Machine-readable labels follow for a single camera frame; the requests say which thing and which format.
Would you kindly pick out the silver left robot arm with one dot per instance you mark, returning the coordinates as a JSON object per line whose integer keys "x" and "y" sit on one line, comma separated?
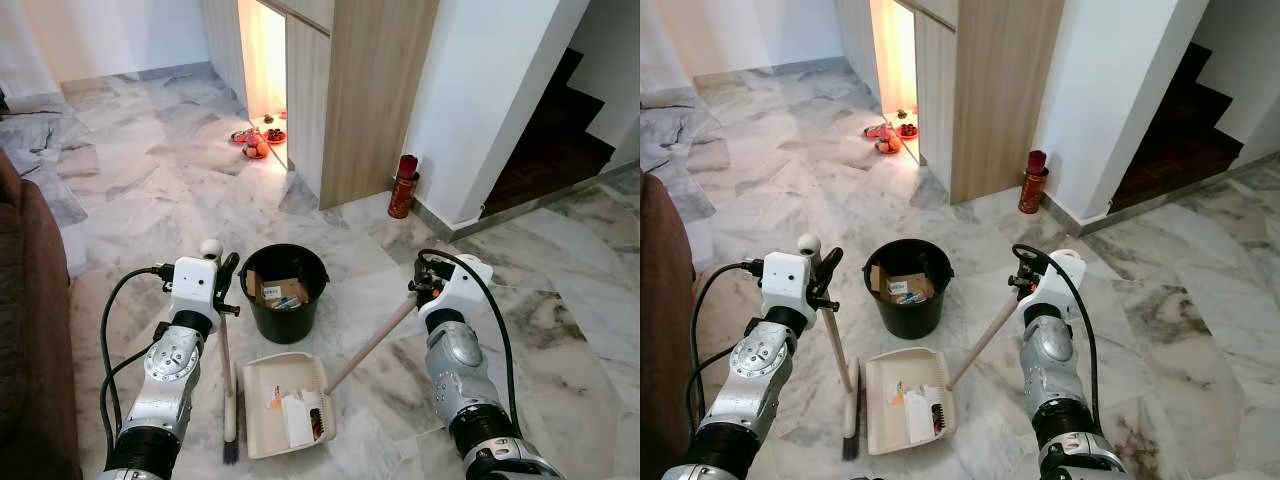
{"x": 170, "y": 365}
{"x": 760, "y": 360}

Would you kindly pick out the brown sofa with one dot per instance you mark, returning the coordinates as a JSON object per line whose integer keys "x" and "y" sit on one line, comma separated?
{"x": 665, "y": 350}
{"x": 30, "y": 330}

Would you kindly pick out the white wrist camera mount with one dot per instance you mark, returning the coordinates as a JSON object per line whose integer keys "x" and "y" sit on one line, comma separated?
{"x": 462, "y": 285}
{"x": 1060, "y": 280}
{"x": 787, "y": 280}
{"x": 195, "y": 285}

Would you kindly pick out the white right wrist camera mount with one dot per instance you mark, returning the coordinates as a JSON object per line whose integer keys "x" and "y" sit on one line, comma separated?
{"x": 1060, "y": 280}
{"x": 462, "y": 285}

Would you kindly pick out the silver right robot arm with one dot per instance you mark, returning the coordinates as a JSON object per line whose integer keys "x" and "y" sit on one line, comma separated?
{"x": 1050, "y": 350}
{"x": 460, "y": 360}

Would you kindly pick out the red plate with oranges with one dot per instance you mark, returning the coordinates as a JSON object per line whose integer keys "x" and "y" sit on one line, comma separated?
{"x": 888, "y": 146}
{"x": 256, "y": 151}

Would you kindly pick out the orange can with red cap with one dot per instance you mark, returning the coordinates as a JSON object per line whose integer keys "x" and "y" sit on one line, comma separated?
{"x": 402, "y": 195}
{"x": 1032, "y": 190}

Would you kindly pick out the black plastic bucket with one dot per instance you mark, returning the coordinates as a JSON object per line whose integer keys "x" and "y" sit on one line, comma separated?
{"x": 910, "y": 320}
{"x": 285, "y": 325}

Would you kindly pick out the light wooden cabinet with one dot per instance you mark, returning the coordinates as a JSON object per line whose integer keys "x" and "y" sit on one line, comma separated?
{"x": 370, "y": 100}
{"x": 1000, "y": 100}

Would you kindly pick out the dark wooden stairs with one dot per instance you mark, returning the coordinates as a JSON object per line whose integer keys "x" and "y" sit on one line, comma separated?
{"x": 1180, "y": 140}
{"x": 550, "y": 150}

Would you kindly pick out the black ridged scrap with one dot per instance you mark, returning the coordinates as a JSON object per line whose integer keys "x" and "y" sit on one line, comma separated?
{"x": 938, "y": 420}
{"x": 317, "y": 425}

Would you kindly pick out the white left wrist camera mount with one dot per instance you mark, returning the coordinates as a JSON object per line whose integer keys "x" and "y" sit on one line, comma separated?
{"x": 787, "y": 280}
{"x": 195, "y": 285}

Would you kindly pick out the white paper card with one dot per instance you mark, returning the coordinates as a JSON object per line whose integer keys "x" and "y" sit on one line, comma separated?
{"x": 918, "y": 415}
{"x": 298, "y": 420}

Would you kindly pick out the brown cardboard box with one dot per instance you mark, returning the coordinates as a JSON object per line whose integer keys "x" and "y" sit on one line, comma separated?
{"x": 910, "y": 288}
{"x": 285, "y": 290}

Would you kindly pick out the red offering plate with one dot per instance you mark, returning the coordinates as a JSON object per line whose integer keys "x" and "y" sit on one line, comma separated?
{"x": 878, "y": 131}
{"x": 907, "y": 130}
{"x": 275, "y": 137}
{"x": 245, "y": 136}

